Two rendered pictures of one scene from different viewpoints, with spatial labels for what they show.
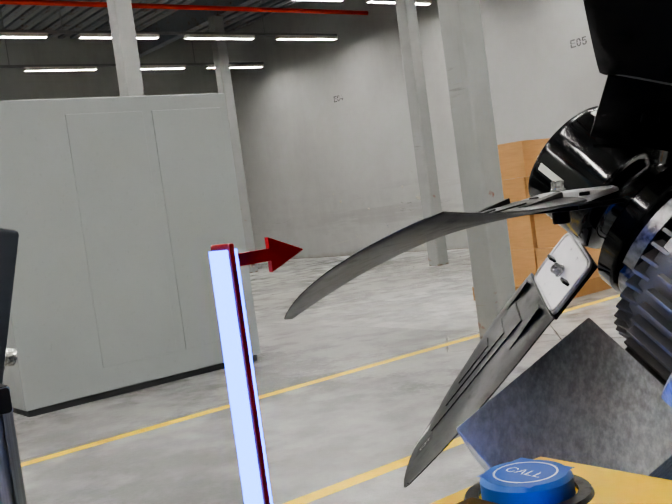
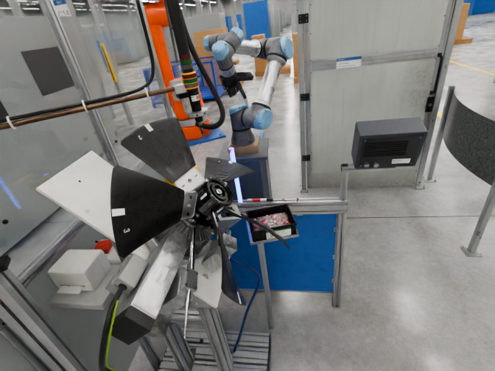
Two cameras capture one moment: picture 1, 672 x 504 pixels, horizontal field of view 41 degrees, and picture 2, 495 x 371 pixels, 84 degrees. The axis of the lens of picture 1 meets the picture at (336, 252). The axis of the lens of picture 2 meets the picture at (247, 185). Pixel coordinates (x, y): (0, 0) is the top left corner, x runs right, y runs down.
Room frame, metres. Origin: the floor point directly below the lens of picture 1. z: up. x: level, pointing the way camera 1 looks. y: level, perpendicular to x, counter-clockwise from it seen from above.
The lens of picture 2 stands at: (1.56, -0.68, 1.70)
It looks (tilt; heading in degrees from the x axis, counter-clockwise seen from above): 31 degrees down; 140
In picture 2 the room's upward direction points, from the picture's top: 9 degrees counter-clockwise
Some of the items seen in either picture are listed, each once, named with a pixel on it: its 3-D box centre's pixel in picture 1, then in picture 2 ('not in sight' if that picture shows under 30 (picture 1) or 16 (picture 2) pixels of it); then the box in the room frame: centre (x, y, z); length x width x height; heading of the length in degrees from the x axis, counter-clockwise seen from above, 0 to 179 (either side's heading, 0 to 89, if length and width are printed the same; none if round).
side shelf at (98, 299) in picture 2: not in sight; (102, 269); (0.43, -0.63, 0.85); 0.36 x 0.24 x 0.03; 127
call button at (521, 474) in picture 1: (527, 487); not in sight; (0.38, -0.07, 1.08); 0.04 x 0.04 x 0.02
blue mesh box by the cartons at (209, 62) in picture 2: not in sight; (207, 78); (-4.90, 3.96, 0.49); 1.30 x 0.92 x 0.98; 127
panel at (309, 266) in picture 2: not in sight; (266, 255); (0.66, 0.14, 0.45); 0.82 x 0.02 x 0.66; 37
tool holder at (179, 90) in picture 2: not in sight; (191, 99); (0.80, -0.21, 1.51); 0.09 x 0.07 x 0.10; 72
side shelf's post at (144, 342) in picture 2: not in sight; (135, 326); (0.43, -0.63, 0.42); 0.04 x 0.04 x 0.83; 37
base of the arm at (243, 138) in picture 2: not in sight; (241, 134); (0.32, 0.39, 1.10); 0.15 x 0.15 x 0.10
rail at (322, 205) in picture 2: not in sight; (260, 207); (0.66, 0.14, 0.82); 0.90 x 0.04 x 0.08; 37
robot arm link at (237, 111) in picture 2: not in sight; (240, 115); (0.33, 0.39, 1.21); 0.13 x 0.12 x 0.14; 6
